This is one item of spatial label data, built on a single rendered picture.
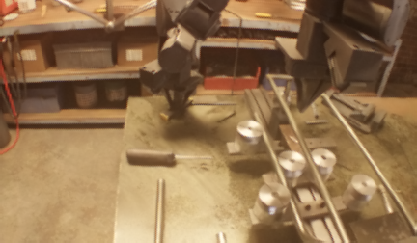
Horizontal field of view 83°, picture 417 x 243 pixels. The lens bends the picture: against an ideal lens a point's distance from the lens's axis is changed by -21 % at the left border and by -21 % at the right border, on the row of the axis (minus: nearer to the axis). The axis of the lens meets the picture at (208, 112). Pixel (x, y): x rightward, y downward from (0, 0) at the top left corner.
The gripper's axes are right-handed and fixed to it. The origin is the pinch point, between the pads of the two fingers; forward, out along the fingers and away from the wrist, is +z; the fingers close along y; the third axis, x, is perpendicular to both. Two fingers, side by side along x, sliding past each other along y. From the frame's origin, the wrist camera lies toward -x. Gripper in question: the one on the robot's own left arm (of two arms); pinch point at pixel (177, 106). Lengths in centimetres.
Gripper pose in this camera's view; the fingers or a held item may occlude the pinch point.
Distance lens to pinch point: 73.8
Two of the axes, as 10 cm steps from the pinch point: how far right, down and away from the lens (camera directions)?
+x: 5.6, -4.4, 7.0
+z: -0.8, 8.2, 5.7
